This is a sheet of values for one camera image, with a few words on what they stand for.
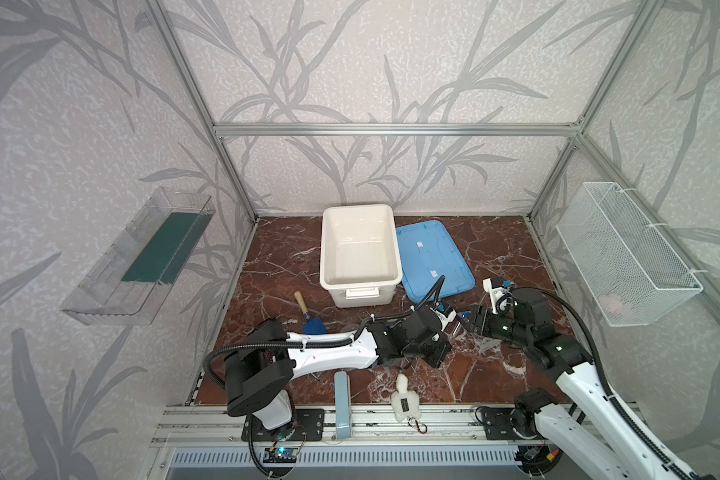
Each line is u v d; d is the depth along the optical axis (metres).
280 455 0.71
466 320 0.70
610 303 0.73
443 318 0.69
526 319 0.59
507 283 0.69
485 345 0.86
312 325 0.91
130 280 0.63
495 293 0.71
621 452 0.44
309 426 0.73
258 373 0.42
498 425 0.73
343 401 0.73
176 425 0.75
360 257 1.06
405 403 0.74
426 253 1.08
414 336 0.60
